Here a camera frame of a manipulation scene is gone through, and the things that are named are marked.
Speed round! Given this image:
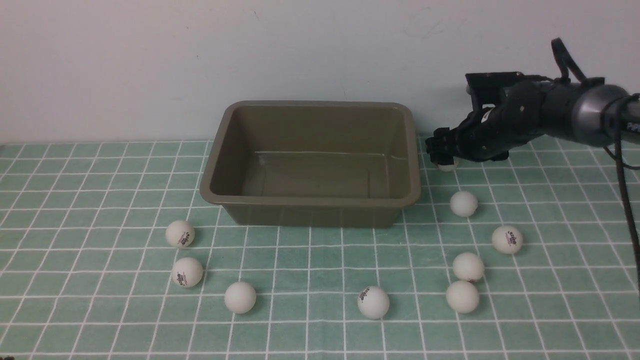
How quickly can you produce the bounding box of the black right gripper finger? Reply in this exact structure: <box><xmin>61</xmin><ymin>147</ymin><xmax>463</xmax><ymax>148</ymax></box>
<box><xmin>425</xmin><ymin>140</ymin><xmax>451</xmax><ymax>167</ymax></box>
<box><xmin>433</xmin><ymin>127</ymin><xmax>457</xmax><ymax>146</ymax></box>

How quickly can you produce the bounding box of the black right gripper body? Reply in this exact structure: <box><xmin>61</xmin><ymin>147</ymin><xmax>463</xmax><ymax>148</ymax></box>
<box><xmin>452</xmin><ymin>82</ymin><xmax>548</xmax><ymax>163</ymax></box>

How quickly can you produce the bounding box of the white printed ping-pong ball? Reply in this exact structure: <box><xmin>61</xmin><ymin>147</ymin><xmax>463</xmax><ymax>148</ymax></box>
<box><xmin>491</xmin><ymin>225</ymin><xmax>524</xmax><ymax>255</ymax></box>
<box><xmin>357</xmin><ymin>285</ymin><xmax>390</xmax><ymax>321</ymax></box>
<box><xmin>171</xmin><ymin>257</ymin><xmax>204</xmax><ymax>289</ymax></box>
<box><xmin>165</xmin><ymin>219</ymin><xmax>195</xmax><ymax>248</ymax></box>

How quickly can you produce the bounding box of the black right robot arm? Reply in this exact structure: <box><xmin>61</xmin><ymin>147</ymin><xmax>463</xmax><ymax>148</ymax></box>
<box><xmin>425</xmin><ymin>78</ymin><xmax>639</xmax><ymax>166</ymax></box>

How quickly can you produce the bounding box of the plain white ping-pong ball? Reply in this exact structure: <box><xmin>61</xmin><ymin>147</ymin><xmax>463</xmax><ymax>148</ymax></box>
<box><xmin>224</xmin><ymin>281</ymin><xmax>258</xmax><ymax>314</ymax></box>

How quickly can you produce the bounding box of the olive green plastic bin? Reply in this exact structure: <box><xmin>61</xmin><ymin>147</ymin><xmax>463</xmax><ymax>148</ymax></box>
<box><xmin>199</xmin><ymin>100</ymin><xmax>422</xmax><ymax>228</ymax></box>

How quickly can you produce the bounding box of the green checkered tablecloth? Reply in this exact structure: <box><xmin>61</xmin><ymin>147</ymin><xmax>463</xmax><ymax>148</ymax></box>
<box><xmin>0</xmin><ymin>137</ymin><xmax>640</xmax><ymax>360</ymax></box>

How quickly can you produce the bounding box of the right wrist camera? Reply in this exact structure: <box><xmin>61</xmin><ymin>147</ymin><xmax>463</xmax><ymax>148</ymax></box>
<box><xmin>465</xmin><ymin>71</ymin><xmax>529</xmax><ymax>111</ymax></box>

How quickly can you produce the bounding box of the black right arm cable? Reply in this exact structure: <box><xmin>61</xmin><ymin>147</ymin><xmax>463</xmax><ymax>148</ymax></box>
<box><xmin>551</xmin><ymin>38</ymin><xmax>640</xmax><ymax>296</ymax></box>

